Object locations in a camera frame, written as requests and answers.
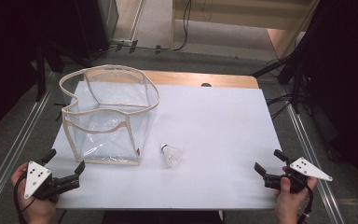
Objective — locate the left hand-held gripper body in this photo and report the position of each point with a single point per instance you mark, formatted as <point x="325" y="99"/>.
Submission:
<point x="37" y="179"/>

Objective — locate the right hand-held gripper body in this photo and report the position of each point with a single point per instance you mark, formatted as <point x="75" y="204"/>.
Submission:
<point x="307" y="169"/>

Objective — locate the transparent storage box beige trim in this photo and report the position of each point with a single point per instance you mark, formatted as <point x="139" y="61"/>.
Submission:
<point x="105" y="137"/>

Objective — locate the white shuttlecock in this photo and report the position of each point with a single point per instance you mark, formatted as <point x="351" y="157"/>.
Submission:
<point x="172" y="155"/>

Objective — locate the person's left hand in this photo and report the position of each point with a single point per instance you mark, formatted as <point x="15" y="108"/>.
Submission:
<point x="37" y="211"/>

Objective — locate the person's right hand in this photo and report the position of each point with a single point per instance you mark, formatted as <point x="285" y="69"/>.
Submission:
<point x="290" y="202"/>

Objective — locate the white table mat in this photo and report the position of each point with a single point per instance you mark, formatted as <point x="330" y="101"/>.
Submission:
<point x="211" y="140"/>

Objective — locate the black metal stand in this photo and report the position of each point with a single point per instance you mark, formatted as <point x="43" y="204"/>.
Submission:
<point x="296" y="84"/>

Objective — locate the person's dark clothing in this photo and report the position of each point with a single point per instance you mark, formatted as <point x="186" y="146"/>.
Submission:
<point x="161" y="217"/>

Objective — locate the black curtain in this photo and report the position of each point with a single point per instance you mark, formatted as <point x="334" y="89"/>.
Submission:
<point x="345" y="77"/>
<point x="6" y="62"/>

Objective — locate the black cabinet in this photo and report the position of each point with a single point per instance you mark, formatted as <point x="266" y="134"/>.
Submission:
<point x="96" y="25"/>

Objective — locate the light wooden furniture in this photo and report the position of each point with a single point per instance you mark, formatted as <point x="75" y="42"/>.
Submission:
<point x="242" y="18"/>

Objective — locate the metal floor rail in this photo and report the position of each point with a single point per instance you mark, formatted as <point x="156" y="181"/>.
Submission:
<point x="15" y="149"/>
<point x="310" y="155"/>

